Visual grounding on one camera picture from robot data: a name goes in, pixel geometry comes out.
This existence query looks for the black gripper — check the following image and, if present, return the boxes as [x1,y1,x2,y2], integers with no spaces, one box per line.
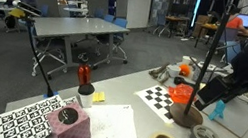
[192,69,248,119]

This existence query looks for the blue plastic figure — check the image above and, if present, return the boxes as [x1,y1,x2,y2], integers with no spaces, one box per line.
[207,98,228,124]

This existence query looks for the grey speckled tissue box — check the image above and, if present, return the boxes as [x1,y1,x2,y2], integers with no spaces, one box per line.
[207,63,231,84]

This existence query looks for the black pen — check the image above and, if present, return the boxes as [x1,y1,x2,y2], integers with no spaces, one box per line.
[238,96,248,106]

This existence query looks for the grey table mat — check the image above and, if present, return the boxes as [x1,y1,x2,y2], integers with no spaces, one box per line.
[198,82,248,138]

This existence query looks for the orange plastic bag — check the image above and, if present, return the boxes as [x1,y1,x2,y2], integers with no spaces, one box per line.
[165,81,200,107]

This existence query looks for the black peg stand wooden base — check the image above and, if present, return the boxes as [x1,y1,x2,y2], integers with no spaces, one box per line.
[167,0,245,134]

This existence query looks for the small black object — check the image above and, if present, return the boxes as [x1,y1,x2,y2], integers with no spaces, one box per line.
[172,74,191,88]

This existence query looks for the orange fuzzy object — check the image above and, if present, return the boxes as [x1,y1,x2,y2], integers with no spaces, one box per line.
[177,62,194,79]

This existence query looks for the blue office chair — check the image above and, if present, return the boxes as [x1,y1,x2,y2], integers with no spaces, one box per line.
[106,16,135,65]
[102,13,117,25]
[221,39,244,66]

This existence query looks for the plain white mug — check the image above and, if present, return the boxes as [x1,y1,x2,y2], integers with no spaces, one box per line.
[179,54,193,67]

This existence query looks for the small white bowl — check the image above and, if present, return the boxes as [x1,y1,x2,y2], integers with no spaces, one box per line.
[165,63,183,80]

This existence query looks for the black white checkerboard sheet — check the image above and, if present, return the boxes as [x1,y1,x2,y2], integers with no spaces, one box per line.
[130,80,183,126]

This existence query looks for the gnarled brown wood root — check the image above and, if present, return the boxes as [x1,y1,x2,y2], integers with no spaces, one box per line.
[147,58,172,81]

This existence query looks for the dark wooden table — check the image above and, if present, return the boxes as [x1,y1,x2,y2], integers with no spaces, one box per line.
[193,21,228,53]

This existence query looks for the person in orange shirt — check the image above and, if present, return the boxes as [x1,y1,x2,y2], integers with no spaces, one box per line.
[224,13,248,37]

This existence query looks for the open laptop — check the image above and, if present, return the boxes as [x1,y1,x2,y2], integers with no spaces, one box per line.
[236,11,248,29]

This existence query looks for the light wooden table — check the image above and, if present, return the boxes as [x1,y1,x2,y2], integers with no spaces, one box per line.
[161,13,195,43]

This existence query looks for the white printed paper sheet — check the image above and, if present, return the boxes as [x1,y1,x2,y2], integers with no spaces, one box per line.
[80,96,147,138]

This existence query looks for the white partition board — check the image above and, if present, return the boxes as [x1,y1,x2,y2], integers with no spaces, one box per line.
[121,0,153,32]

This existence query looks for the yellow sticky notes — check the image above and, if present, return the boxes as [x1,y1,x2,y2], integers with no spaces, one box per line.
[91,89,108,105]

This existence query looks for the white cup black lid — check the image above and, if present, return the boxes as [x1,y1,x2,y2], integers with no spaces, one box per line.
[75,82,97,110]

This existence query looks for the pink tissue box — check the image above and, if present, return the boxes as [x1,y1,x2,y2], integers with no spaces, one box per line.
[43,96,97,138]

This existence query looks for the large grey table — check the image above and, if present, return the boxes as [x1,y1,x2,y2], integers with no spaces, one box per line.
[24,6,133,84]

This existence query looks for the black bag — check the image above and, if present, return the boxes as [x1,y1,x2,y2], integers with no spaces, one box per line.
[2,13,19,31]

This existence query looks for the red handled scissors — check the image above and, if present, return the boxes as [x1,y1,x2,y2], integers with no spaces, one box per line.
[75,63,95,88]

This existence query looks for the black gooseneck camera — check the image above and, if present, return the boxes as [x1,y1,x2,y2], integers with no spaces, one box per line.
[7,0,45,23]

